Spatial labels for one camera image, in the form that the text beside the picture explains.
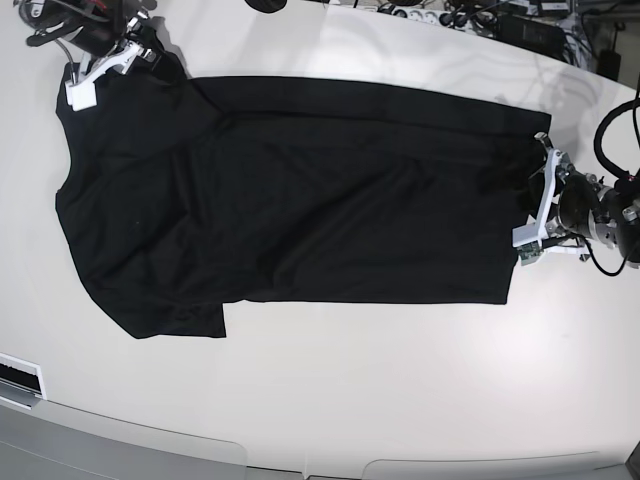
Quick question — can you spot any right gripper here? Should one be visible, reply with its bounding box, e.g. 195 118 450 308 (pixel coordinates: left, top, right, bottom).
64 19 157 85

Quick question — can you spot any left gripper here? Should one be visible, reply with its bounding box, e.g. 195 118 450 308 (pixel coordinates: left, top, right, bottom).
534 132 608 261

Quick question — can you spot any black t-shirt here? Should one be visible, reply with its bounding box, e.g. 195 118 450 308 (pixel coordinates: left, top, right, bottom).
55 68 551 339

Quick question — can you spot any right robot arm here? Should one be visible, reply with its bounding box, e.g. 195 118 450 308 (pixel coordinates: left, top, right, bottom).
13 1 163 87

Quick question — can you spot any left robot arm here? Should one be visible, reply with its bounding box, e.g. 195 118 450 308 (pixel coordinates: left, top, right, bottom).
512 85 639 277

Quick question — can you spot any small black adapter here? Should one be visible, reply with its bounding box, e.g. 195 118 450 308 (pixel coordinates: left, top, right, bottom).
597 48 622 82

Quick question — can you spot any white power strip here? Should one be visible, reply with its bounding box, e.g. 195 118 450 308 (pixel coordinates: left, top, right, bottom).
377 3 453 27

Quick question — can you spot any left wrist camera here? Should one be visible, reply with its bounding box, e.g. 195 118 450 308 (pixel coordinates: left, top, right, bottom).
512 224 543 266

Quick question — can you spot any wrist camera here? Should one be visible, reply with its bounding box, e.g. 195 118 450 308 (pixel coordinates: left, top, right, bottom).
512 224 543 266
64 80 98 112

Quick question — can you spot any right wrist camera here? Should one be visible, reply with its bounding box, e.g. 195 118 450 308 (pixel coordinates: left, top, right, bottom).
64 80 98 112

